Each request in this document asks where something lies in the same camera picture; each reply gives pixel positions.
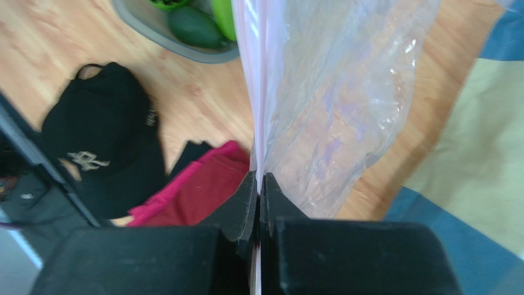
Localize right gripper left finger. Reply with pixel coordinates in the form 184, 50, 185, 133
31, 172, 257, 294

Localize dark red folded cloth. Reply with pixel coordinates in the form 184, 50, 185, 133
145, 151, 249, 226

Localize pink folded cloth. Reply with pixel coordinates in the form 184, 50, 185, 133
127, 141, 250, 227

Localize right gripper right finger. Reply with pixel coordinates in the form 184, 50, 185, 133
259, 173, 462, 294

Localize grey plastic food tray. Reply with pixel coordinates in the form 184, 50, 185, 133
112, 0, 240, 64

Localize green star fruit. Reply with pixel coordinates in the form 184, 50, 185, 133
210, 0, 237, 42

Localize green watermelon toy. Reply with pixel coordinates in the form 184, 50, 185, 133
148, 0, 191, 12

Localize plaid pillow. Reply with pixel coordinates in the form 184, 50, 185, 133
385, 1, 523, 294

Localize dark green avocado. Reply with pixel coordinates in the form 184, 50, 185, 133
167, 6, 228, 50

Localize clear zip top bag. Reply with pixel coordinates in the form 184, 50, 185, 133
232, 1, 440, 294

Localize black folded cloth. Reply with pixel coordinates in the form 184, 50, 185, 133
168, 141, 213, 181

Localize black baseball cap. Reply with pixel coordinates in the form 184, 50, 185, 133
41, 62, 166, 219

